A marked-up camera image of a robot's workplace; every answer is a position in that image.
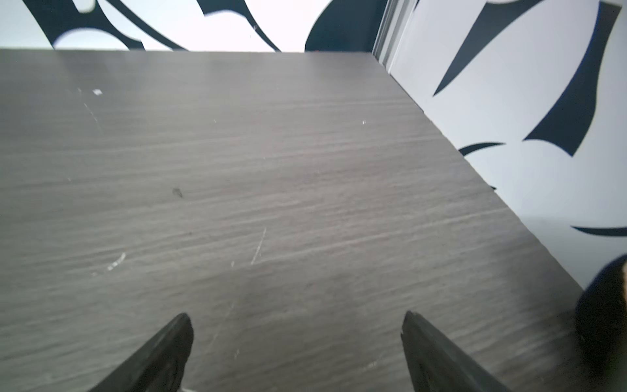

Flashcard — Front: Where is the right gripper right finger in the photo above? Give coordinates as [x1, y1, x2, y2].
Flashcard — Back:
[401, 311, 508, 392]

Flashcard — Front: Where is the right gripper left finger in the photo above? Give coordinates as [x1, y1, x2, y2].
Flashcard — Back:
[91, 313, 194, 392]

